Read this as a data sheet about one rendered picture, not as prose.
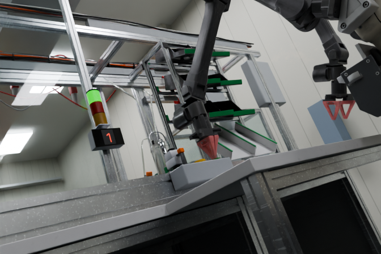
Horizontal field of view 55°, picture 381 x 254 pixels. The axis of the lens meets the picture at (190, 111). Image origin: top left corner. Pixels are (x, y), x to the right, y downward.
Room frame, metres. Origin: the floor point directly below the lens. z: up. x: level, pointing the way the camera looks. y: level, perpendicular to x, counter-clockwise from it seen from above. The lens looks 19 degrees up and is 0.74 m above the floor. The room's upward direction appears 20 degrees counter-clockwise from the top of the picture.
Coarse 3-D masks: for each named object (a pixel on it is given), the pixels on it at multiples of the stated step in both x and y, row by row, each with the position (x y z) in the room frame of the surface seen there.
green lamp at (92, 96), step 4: (88, 92) 1.28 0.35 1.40; (92, 92) 1.28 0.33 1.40; (96, 92) 1.28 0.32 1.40; (88, 96) 1.28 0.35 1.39; (92, 96) 1.28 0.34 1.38; (96, 96) 1.28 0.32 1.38; (88, 100) 1.28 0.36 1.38; (92, 100) 1.28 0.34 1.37; (96, 100) 1.28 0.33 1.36; (100, 100) 1.29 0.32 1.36
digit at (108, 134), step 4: (104, 132) 1.27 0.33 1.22; (108, 132) 1.28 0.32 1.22; (112, 132) 1.30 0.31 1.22; (104, 136) 1.27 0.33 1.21; (108, 136) 1.28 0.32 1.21; (112, 136) 1.29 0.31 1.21; (104, 140) 1.27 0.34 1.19; (108, 140) 1.28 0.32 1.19; (112, 140) 1.29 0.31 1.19; (108, 144) 1.27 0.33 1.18
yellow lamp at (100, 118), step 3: (96, 114) 1.27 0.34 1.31; (99, 114) 1.28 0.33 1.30; (102, 114) 1.28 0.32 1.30; (93, 117) 1.28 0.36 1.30; (96, 117) 1.28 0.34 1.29; (99, 117) 1.28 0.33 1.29; (102, 117) 1.28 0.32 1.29; (105, 117) 1.30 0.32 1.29; (96, 120) 1.28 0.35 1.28; (99, 120) 1.28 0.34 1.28; (102, 120) 1.28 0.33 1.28; (105, 120) 1.29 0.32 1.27; (96, 123) 1.28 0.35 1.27; (99, 123) 1.27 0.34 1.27; (102, 123) 1.28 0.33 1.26; (105, 123) 1.29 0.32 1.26
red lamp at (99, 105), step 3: (93, 102) 1.28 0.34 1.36; (96, 102) 1.28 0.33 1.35; (99, 102) 1.28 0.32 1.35; (90, 105) 1.28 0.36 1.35; (93, 105) 1.28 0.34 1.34; (96, 105) 1.28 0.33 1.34; (99, 105) 1.28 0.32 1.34; (102, 105) 1.29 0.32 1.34; (90, 108) 1.29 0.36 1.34; (93, 108) 1.28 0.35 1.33; (96, 108) 1.28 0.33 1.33; (99, 108) 1.28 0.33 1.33; (102, 108) 1.29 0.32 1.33; (93, 111) 1.28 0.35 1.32; (96, 111) 1.28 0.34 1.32; (99, 111) 1.28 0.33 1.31; (102, 111) 1.29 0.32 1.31; (93, 114) 1.28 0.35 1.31
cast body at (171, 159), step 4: (172, 148) 1.34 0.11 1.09; (168, 152) 1.33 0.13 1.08; (172, 152) 1.33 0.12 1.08; (176, 152) 1.34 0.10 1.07; (164, 156) 1.35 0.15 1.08; (168, 156) 1.34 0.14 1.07; (172, 156) 1.33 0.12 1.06; (176, 156) 1.32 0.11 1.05; (168, 160) 1.34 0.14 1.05; (172, 160) 1.32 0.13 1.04; (176, 160) 1.32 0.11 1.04; (180, 160) 1.33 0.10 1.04; (168, 164) 1.35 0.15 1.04; (172, 164) 1.33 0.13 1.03; (176, 164) 1.32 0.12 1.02; (180, 164) 1.35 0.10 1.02; (168, 168) 1.35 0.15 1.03; (172, 168) 1.37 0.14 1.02
